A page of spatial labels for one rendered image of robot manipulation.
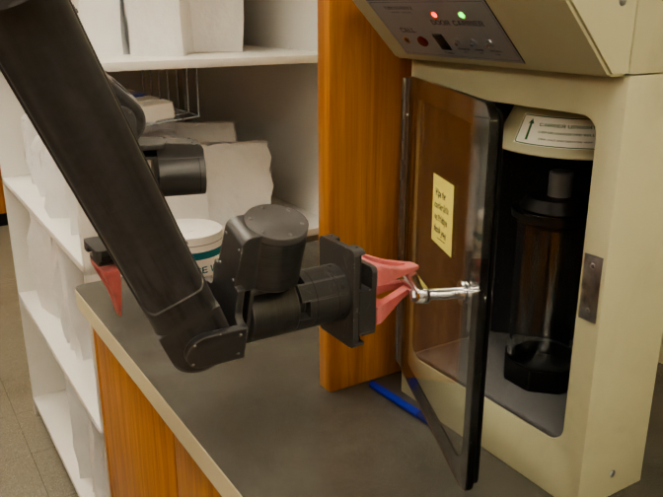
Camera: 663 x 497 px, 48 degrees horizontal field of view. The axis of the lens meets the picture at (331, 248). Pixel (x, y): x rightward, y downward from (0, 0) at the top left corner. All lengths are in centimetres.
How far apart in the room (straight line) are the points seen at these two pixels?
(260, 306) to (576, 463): 40
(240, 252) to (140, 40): 127
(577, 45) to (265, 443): 60
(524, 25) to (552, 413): 45
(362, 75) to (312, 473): 50
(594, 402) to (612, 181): 24
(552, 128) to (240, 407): 56
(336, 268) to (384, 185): 33
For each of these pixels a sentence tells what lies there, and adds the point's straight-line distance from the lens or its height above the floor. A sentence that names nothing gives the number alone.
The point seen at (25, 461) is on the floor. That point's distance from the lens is 281.
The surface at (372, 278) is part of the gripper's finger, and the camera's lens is 71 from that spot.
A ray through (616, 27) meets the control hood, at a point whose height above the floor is 145.
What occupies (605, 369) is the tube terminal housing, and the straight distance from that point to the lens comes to 83.
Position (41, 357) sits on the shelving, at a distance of 298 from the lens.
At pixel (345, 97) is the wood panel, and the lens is 97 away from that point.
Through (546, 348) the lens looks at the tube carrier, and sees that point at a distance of 94.
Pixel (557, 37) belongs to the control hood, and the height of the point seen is 144.
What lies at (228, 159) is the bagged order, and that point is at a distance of 193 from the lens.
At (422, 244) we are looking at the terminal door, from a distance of 89.
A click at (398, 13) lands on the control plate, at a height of 146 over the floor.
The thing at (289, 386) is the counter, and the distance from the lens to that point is 111.
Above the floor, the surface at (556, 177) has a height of 128.
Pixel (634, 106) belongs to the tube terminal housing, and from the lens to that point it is 75.
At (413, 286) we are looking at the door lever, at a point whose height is 121.
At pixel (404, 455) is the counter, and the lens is 96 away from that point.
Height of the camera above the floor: 147
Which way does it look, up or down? 18 degrees down
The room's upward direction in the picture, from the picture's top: straight up
